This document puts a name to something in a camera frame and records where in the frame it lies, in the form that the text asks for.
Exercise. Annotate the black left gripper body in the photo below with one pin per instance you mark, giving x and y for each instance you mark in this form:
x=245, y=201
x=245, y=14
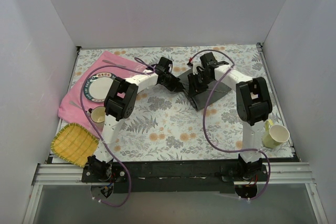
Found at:
x=172, y=84

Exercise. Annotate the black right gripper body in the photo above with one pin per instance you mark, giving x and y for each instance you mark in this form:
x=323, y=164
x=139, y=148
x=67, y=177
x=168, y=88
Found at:
x=196, y=87

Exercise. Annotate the grey cloth napkin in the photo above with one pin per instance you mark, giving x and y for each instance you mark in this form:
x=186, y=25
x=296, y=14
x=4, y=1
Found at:
x=198, y=101

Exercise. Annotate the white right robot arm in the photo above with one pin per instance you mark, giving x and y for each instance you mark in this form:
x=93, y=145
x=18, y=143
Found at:
x=253, y=108

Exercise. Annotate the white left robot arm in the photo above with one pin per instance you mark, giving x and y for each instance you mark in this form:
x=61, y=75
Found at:
x=119, y=105

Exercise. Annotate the floral patterned table mat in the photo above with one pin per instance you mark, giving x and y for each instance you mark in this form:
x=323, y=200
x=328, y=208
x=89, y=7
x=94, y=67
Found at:
x=164, y=126

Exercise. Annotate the dark round plate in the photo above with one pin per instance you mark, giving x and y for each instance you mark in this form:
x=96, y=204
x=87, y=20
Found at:
x=97, y=86

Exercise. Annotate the cream mug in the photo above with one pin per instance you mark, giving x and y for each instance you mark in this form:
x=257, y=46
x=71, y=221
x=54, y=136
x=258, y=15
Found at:
x=97, y=115

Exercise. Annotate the light green mug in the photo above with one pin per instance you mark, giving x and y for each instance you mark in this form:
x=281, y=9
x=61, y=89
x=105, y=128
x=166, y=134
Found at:
x=275, y=134

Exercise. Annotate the pink cloth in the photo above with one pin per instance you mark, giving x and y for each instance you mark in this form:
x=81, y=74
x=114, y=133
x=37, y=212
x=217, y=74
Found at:
x=70, y=108

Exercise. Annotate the yellow bamboo mat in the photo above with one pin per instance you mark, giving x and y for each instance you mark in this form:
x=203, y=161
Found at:
x=74, y=144

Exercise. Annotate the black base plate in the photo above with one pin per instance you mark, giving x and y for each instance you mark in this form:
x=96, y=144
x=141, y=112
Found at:
x=170, y=176

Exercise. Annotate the aluminium frame rail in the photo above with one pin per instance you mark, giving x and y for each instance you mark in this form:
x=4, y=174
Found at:
x=288, y=195

